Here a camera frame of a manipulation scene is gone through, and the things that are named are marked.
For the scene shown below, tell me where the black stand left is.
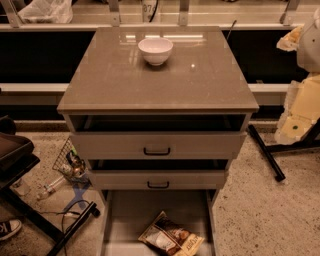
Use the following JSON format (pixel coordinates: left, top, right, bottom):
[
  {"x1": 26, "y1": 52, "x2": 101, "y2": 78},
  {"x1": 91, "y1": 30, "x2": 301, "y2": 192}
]
[{"x1": 0, "y1": 115, "x2": 101, "y2": 256}]

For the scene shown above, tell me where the open bottom drawer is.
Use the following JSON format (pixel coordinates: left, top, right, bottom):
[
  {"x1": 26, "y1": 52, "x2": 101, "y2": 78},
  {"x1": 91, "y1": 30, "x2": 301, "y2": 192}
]
[{"x1": 101, "y1": 190, "x2": 218, "y2": 256}]

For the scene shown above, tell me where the drawer with handle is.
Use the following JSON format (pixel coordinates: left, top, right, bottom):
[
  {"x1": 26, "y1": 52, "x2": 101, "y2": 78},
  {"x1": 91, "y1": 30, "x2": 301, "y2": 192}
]
[
  {"x1": 88, "y1": 170, "x2": 227, "y2": 190},
  {"x1": 70, "y1": 132, "x2": 246, "y2": 160}
]

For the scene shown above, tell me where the white plastic bag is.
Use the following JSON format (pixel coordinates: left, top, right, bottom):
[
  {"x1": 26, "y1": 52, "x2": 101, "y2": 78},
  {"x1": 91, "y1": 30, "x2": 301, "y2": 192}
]
[{"x1": 18, "y1": 0, "x2": 73, "y2": 24}]

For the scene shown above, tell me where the top drawer with handle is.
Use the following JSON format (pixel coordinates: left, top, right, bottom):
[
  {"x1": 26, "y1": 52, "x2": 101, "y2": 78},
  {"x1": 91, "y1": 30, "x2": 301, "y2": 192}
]
[{"x1": 70, "y1": 132, "x2": 246, "y2": 160}]

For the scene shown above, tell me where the white ceramic bowl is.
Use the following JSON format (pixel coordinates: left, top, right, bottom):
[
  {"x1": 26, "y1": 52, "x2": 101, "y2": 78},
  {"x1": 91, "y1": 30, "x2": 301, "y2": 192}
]
[{"x1": 138, "y1": 37, "x2": 173, "y2": 66}]

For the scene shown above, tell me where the grey drawer cabinet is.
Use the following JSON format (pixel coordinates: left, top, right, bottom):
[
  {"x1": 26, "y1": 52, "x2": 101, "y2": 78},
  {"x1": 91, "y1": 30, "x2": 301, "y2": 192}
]
[{"x1": 58, "y1": 27, "x2": 258, "y2": 256}]

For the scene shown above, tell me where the black and white sneaker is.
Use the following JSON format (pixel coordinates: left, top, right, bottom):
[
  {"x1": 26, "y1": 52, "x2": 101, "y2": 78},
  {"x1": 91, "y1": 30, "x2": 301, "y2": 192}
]
[{"x1": 0, "y1": 219, "x2": 22, "y2": 241}]

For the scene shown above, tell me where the brown chip bag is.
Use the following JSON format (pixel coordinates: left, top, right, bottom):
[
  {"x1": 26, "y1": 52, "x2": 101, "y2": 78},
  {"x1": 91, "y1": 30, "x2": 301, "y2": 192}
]
[{"x1": 138, "y1": 211, "x2": 204, "y2": 256}]

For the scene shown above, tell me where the black stand right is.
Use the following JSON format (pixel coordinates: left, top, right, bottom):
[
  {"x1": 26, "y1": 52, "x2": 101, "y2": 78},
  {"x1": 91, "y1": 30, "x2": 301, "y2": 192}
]
[{"x1": 248, "y1": 119, "x2": 320, "y2": 182}]

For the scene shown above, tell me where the middle drawer with handle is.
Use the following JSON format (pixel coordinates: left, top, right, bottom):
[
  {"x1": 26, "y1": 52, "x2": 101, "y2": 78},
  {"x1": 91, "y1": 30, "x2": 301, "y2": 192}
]
[{"x1": 88, "y1": 170, "x2": 227, "y2": 190}]

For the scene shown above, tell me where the wire basket with items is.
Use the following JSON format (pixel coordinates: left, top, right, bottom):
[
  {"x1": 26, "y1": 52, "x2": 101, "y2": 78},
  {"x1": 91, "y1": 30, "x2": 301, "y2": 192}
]
[{"x1": 53, "y1": 138, "x2": 89, "y2": 184}]

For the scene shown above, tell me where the black cable on floor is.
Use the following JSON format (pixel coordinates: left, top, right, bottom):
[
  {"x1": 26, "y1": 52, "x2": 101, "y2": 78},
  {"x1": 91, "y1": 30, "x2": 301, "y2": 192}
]
[{"x1": 36, "y1": 199, "x2": 93, "y2": 256}]

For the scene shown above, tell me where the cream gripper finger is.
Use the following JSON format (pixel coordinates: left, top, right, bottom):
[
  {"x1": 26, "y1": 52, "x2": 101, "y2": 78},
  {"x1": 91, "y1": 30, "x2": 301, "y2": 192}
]
[{"x1": 276, "y1": 26, "x2": 303, "y2": 52}]

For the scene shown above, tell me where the black stand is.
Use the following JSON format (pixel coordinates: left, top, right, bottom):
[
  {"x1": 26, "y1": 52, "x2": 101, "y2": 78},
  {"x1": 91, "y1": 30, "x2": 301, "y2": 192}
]
[
  {"x1": 0, "y1": 115, "x2": 101, "y2": 256},
  {"x1": 248, "y1": 119, "x2": 320, "y2": 182}
]

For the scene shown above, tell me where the blue tape cross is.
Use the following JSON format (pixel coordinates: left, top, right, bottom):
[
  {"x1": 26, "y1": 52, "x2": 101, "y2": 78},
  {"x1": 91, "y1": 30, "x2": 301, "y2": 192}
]
[{"x1": 63, "y1": 183, "x2": 90, "y2": 212}]

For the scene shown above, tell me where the clear plastic bottle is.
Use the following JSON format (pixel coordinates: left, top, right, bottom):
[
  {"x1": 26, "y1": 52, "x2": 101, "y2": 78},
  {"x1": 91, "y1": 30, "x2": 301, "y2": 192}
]
[{"x1": 37, "y1": 176, "x2": 66, "y2": 200}]

